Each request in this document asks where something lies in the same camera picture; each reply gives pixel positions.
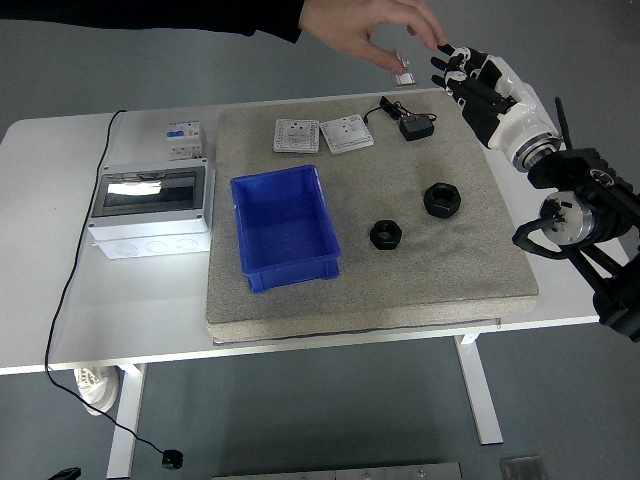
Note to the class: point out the grey distribution box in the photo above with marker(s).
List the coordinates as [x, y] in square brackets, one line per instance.
[150, 235]

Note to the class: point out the person's forearm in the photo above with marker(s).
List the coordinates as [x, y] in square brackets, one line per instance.
[200, 15]

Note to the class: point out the blue plastic box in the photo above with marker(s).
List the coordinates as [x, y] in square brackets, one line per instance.
[280, 220]

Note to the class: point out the black power adapter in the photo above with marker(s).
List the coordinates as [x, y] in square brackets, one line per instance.
[416, 128]

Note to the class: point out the grey-brown foam mat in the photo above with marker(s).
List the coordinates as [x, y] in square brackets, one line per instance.
[400, 290]

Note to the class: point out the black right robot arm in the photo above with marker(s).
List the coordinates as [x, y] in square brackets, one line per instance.
[600, 180]

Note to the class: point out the dark grey floor plate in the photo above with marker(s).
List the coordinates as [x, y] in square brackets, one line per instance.
[522, 468]

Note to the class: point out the white socket panel grid back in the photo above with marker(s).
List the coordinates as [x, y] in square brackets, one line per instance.
[296, 136]

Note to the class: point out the white table leg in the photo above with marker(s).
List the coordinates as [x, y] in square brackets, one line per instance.
[480, 395]
[125, 425]

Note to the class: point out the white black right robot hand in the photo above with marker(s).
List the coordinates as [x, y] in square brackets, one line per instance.
[520, 115]

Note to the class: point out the person's white shoe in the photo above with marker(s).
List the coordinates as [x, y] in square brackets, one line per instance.
[97, 390]

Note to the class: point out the grey metal plate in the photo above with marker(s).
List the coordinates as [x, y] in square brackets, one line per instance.
[340, 472]

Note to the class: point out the white circuit breaker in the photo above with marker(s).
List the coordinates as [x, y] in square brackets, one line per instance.
[182, 142]

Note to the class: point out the large black hex nut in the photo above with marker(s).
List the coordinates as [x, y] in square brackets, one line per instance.
[430, 206]

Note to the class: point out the white wall socket panel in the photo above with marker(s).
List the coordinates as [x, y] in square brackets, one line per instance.
[346, 134]

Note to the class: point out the person's hand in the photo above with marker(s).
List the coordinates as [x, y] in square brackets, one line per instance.
[350, 25]

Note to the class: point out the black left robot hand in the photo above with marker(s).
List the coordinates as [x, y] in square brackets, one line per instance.
[67, 473]

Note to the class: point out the small black hex nut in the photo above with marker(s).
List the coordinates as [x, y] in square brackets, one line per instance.
[376, 241]

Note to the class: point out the metal floor socket plate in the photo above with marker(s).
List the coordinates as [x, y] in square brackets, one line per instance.
[404, 80]

